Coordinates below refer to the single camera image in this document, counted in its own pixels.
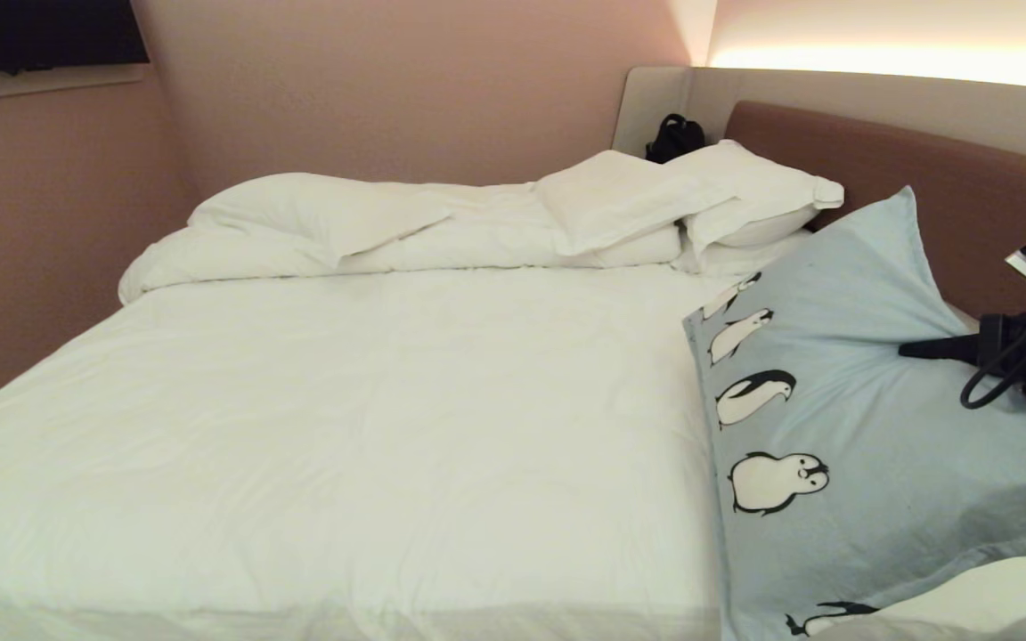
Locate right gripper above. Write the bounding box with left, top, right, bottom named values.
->
left=899, top=307, right=1026, bottom=398

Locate light blue penguin pillow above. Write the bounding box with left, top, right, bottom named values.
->
left=682, top=185, right=1026, bottom=641

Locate white pillow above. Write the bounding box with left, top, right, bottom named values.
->
left=669, top=139, right=846, bottom=250
left=534, top=150, right=738, bottom=259

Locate white bed mattress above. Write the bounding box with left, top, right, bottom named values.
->
left=0, top=172, right=1026, bottom=641

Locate brown padded headboard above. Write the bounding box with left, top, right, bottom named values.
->
left=724, top=100, right=1026, bottom=323

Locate black bag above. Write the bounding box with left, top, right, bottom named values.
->
left=645, top=113, right=707, bottom=166

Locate black television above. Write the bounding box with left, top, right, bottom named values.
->
left=0, top=0, right=151, bottom=77

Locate black cable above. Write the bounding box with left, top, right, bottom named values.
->
left=960, top=231, right=1026, bottom=410

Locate beige wall panel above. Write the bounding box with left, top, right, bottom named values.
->
left=611, top=66, right=1026, bottom=170

